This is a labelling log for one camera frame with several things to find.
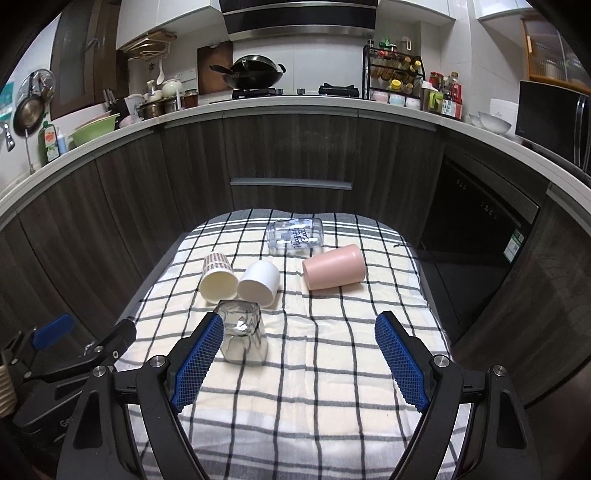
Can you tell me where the smoky square glass cup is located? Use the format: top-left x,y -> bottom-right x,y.
214,300 -> 269,366

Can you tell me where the cream cup with red pattern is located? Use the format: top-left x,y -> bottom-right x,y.
198,252 -> 238,304

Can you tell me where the white plain cup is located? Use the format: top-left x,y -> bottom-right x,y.
236,260 -> 280,307

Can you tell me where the clear printed glass cup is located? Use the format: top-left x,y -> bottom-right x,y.
266,217 -> 324,255

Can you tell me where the pink plastic cup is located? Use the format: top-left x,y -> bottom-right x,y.
303,245 -> 367,291

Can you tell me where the green dish soap bottle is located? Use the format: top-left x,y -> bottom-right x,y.
42,121 -> 60,163

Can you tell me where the checkered white black cloth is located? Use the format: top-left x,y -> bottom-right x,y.
116,209 -> 448,479

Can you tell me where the green plastic basin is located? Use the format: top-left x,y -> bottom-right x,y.
70,114 -> 119,147

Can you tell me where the hanging frying pan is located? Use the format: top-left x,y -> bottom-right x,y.
13,73 -> 45,137

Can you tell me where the black built-in dishwasher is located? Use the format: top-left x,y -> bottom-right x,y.
417,157 -> 539,336

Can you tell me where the white teapot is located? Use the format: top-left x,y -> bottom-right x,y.
161,78 -> 184,98

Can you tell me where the brown cutting board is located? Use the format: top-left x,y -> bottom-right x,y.
196,41 -> 233,96

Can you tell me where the gas stove burner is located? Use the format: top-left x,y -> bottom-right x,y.
231,87 -> 280,100

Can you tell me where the black wok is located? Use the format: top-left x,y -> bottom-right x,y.
209,55 -> 287,89

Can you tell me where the white bowl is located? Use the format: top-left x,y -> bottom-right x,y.
479,111 -> 512,135

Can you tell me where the black microwave oven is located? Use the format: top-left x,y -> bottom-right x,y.
515,81 -> 590,172

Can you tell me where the black range hood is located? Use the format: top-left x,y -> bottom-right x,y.
219,0 -> 379,41

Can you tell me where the red sauce bottle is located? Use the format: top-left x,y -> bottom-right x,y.
450,71 -> 463,120

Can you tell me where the black spice rack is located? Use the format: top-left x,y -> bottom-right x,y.
361,42 -> 426,100

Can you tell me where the grey drawer handle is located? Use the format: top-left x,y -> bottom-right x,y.
230,177 -> 353,191

